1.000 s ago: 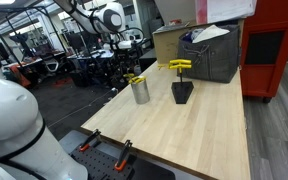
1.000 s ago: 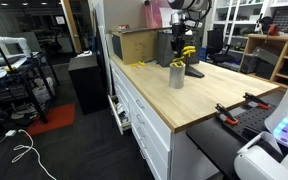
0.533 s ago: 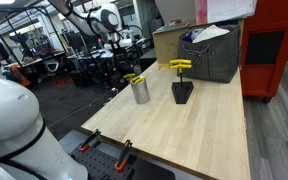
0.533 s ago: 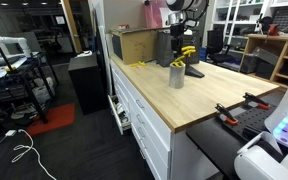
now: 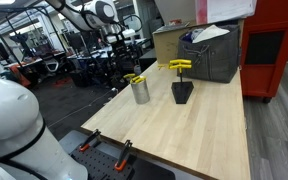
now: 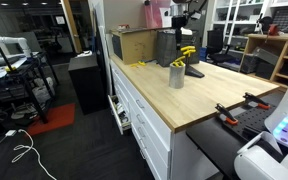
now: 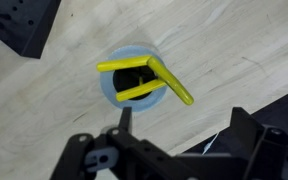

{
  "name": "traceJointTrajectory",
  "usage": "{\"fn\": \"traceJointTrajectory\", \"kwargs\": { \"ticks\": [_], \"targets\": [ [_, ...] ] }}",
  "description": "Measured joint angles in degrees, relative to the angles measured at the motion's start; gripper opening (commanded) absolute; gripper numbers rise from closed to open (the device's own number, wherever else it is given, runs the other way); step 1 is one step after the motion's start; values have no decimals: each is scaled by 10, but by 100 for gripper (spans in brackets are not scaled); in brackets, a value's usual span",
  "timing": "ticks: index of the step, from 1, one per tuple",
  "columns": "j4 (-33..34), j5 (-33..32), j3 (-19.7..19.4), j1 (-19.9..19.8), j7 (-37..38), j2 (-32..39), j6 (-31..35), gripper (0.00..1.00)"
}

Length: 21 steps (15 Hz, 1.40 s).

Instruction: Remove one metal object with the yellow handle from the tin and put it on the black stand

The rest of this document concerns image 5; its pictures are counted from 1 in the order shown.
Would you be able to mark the small red object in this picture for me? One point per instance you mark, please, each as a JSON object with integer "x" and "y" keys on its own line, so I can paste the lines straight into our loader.
{"x": 175, "y": 22}

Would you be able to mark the dark flat board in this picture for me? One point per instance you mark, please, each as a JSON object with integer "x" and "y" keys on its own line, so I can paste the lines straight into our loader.
{"x": 170, "y": 28}

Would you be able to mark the white paper sheet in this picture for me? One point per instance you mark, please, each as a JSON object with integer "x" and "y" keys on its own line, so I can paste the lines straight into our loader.
{"x": 230, "y": 10}

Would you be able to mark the black triangular tool stand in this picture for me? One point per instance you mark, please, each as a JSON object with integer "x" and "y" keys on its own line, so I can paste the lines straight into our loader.
{"x": 182, "y": 91}

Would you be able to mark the brown cardboard box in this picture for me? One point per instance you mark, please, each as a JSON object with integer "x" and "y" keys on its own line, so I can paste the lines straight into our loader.
{"x": 165, "y": 46}

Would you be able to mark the black pedestal cabinet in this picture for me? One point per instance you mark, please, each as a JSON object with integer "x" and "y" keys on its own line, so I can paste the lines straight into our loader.
{"x": 147, "y": 60}

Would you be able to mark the cylindrical metal tin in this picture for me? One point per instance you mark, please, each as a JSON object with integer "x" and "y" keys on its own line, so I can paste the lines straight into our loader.
{"x": 140, "y": 93}

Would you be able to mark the red tool cabinet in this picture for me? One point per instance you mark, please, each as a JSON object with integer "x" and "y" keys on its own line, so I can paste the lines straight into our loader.
{"x": 267, "y": 76}

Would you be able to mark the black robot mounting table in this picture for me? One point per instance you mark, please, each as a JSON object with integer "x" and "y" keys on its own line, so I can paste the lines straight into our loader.
{"x": 150, "y": 171}

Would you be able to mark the black perforated mounting board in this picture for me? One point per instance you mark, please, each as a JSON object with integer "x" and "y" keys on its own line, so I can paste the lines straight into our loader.
{"x": 97, "y": 165}

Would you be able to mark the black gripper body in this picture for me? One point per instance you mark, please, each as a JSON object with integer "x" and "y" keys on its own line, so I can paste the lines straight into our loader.
{"x": 121, "y": 50}

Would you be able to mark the white office chair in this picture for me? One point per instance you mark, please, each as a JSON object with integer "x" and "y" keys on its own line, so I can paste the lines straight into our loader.
{"x": 52, "y": 65}

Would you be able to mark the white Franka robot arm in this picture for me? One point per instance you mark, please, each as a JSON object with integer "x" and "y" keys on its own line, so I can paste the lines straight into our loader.
{"x": 14, "y": 126}

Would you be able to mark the black work cart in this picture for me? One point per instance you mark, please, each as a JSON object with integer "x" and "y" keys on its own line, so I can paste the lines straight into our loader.
{"x": 97, "y": 53}

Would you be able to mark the grey fabric storage bin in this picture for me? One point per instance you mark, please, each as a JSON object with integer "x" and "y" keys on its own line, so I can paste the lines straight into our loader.
{"x": 214, "y": 63}

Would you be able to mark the orange chair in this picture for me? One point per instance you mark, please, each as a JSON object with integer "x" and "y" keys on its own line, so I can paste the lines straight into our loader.
{"x": 19, "y": 75}

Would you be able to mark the red floor mat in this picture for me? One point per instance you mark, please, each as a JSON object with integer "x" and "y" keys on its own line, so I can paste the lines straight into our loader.
{"x": 62, "y": 82}

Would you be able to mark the white cloth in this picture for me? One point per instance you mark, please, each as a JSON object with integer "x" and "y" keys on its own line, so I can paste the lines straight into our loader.
{"x": 210, "y": 33}

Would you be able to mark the black waste bin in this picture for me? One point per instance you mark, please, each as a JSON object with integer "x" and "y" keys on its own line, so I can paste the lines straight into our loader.
{"x": 80, "y": 79}

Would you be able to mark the blue cloth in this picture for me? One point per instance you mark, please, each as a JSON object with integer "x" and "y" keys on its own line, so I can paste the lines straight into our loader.
{"x": 188, "y": 36}

